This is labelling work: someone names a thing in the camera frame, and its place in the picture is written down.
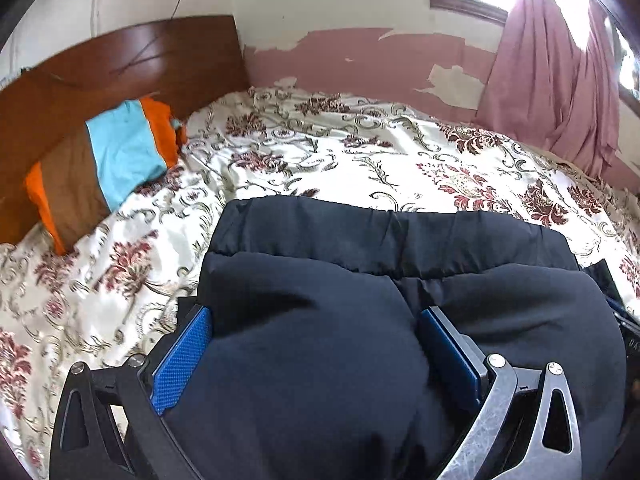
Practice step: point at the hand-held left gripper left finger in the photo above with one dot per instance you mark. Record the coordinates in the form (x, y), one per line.
(185, 355)

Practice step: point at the wooden headboard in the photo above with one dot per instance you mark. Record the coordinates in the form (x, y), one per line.
(110, 67)

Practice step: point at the black padded jacket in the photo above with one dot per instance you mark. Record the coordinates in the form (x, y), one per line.
(320, 340)

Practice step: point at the orange brown blue pillow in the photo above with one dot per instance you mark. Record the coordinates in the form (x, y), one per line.
(107, 165)

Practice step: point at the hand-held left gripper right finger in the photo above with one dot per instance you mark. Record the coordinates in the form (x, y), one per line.
(452, 355)

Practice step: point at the pink curtain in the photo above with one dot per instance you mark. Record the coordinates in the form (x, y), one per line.
(545, 80)

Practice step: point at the floral bed sheet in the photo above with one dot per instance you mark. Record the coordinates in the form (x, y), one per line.
(310, 145)

